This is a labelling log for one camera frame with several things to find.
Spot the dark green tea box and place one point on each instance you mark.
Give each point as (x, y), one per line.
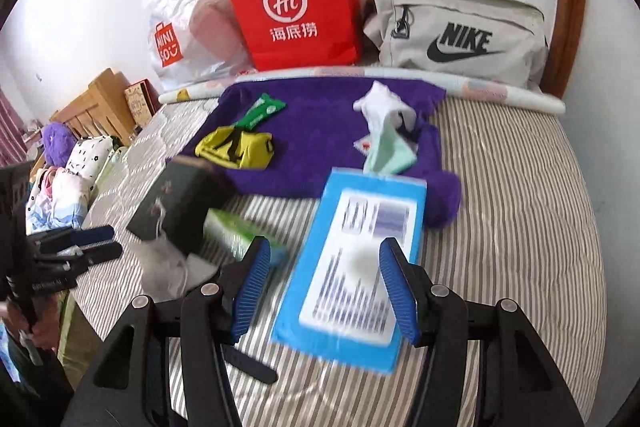
(170, 202)

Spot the light green tissue pack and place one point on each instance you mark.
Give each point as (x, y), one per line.
(225, 229)

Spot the person's left hand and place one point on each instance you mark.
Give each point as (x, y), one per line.
(42, 322)

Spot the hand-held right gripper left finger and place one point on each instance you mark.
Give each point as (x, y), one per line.
(252, 292)

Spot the green wipes packet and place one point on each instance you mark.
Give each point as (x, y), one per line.
(262, 109)

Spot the purple fuzzy towel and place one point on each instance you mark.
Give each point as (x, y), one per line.
(310, 142)

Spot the white dotted pillow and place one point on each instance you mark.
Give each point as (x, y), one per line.
(87, 154)

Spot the striped mattress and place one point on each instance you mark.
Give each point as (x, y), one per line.
(500, 207)

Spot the purple plush toy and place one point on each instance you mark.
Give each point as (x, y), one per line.
(57, 144)

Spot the green bed sheet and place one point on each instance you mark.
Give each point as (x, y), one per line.
(75, 337)

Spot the blue tissue box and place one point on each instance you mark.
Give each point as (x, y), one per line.
(345, 227)

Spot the grey sling bag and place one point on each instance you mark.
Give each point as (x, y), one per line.
(450, 37)

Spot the fruit print packet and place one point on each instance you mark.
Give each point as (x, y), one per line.
(364, 146)

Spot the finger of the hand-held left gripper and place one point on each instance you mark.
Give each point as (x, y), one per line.
(95, 254)
(92, 234)

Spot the pink striped curtain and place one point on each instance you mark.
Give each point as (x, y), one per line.
(10, 127)

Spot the white plastic shopping bag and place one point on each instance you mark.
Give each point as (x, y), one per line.
(190, 17)

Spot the yellow pouch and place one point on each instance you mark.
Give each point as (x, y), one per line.
(215, 147)

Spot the pastel folded blanket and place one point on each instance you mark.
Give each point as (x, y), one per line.
(60, 199)

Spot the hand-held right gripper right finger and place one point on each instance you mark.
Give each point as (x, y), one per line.
(400, 292)

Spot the wooden headboard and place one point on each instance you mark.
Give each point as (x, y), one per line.
(100, 102)

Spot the brown patterned box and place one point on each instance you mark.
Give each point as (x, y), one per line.
(140, 102)

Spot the white paper roll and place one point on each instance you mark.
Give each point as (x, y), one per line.
(500, 94)

